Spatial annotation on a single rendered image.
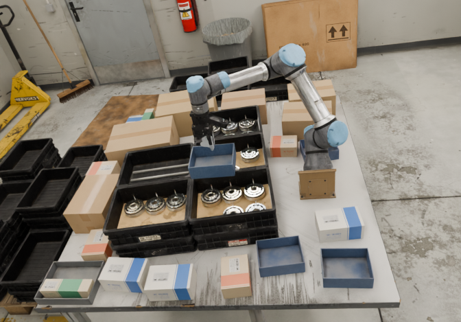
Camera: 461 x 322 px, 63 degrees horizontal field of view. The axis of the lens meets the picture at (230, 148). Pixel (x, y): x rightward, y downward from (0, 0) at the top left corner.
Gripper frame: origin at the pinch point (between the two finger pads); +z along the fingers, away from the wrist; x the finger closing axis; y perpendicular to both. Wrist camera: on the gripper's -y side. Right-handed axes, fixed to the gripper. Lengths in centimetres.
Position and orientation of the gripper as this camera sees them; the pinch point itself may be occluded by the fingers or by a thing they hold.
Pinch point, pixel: (213, 147)
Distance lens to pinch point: 177.4
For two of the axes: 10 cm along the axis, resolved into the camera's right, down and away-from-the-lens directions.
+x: -1.0, 5.7, -8.2
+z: 1.5, 8.2, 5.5
